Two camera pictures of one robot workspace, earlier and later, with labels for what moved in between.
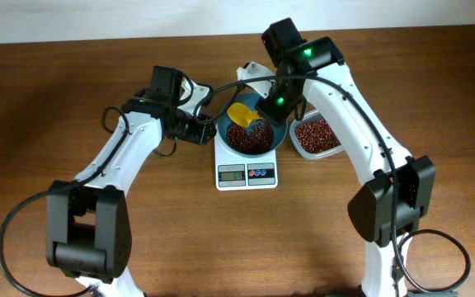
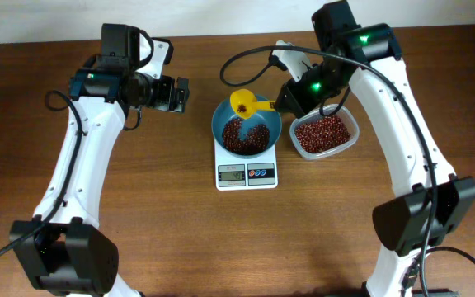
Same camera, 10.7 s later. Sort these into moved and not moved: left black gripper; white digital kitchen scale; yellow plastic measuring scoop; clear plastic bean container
Moved: left black gripper; yellow plastic measuring scoop
Not moved: clear plastic bean container; white digital kitchen scale
